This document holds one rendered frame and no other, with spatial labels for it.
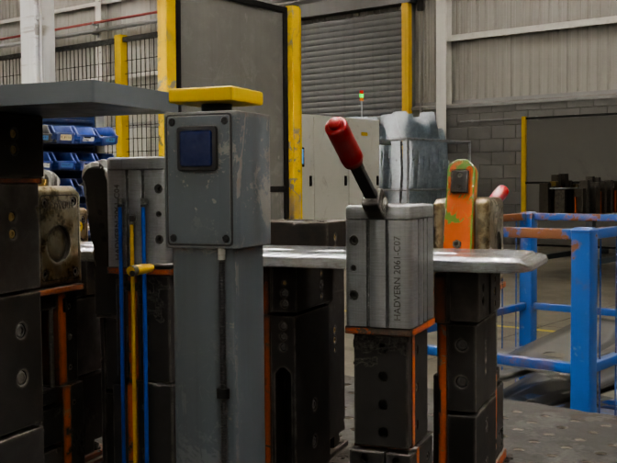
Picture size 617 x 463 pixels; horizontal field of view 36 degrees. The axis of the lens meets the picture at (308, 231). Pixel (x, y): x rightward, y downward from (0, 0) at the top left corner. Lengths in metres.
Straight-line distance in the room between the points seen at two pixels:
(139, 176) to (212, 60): 3.53
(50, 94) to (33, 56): 5.53
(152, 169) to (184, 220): 0.22
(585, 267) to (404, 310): 1.86
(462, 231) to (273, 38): 3.74
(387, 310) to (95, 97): 0.33
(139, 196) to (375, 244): 0.26
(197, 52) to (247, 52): 0.35
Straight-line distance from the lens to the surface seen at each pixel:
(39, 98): 0.82
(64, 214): 1.12
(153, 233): 0.98
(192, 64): 4.40
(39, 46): 6.33
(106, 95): 0.80
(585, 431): 1.52
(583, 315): 2.73
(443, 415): 1.05
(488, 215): 1.20
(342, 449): 1.36
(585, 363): 2.75
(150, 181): 0.98
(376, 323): 0.89
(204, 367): 0.79
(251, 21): 4.75
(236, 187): 0.76
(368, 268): 0.89
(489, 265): 0.97
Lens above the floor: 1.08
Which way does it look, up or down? 3 degrees down
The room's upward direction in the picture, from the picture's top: straight up
